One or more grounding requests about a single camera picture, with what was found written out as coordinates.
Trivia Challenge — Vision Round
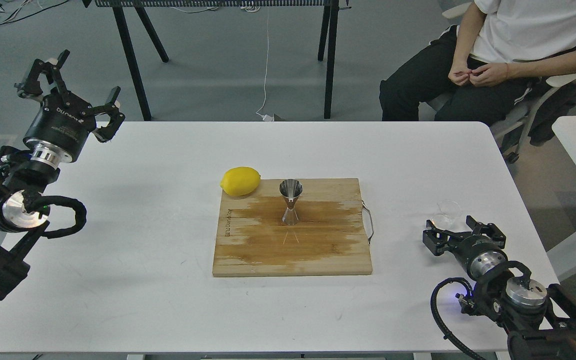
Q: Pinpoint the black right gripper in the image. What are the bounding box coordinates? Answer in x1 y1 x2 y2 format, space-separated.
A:
422 215 508 281

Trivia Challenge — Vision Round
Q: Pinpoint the person's left hand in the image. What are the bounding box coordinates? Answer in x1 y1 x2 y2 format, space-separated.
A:
448 60 473 87

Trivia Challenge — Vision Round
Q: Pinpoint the white office chair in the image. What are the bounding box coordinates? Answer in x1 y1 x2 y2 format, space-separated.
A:
418 2 576 164

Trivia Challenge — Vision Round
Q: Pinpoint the steel double jigger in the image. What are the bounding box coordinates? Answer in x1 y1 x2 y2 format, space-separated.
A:
279 178 303 226

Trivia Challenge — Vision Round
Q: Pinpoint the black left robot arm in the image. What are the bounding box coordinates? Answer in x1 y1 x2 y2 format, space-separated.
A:
0 50 125 301

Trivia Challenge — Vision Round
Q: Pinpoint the clear glass measuring cup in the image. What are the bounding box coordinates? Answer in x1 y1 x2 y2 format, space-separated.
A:
430 199 463 230

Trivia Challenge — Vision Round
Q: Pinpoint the wooden cutting board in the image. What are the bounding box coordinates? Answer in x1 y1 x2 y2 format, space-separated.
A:
212 178 373 278

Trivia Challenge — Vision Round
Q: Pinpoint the white cable on floor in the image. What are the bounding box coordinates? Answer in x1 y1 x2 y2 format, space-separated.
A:
255 7 276 122

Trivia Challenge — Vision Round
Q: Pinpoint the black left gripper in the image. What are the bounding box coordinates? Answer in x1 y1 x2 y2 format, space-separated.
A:
14 49 126 163

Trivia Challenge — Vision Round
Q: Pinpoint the seated person white shirt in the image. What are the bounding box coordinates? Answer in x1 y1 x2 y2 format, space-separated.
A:
379 0 576 126

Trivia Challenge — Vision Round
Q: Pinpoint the yellow lemon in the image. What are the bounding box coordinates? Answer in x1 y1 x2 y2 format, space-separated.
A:
220 166 261 197

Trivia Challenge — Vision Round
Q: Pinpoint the black metal frame table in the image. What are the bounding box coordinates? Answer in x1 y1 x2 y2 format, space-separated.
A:
83 0 350 121

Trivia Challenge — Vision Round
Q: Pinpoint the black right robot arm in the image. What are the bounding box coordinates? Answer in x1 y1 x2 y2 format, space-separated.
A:
422 216 576 360

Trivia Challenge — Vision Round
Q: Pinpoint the person's right hand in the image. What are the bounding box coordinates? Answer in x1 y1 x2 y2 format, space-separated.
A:
470 63 510 87

